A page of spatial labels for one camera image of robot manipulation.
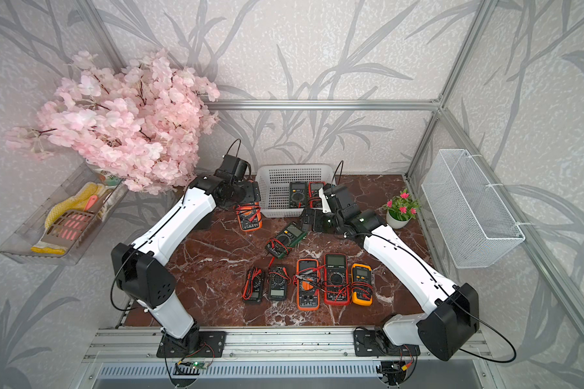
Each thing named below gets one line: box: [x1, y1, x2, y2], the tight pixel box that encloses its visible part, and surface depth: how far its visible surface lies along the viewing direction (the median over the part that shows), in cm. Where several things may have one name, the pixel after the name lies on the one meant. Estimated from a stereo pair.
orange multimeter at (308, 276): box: [296, 258, 321, 311], surface depth 84 cm
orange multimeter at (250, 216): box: [235, 201, 263, 232], surface depth 84 cm
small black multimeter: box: [241, 266, 264, 303], surface depth 84 cm
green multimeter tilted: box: [265, 222, 307, 260], surface depth 96 cm
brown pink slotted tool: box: [40, 209, 95, 244], surface depth 61 cm
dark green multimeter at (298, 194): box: [288, 181, 309, 209], surface depth 110 cm
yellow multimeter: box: [351, 262, 374, 307], surface depth 84 cm
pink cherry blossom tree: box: [5, 48, 220, 195], surface depth 62 cm
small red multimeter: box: [307, 180, 327, 210], surface depth 107 cm
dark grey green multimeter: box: [268, 265, 288, 301], surface depth 84 cm
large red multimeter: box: [323, 252, 350, 306], surface depth 86 cm
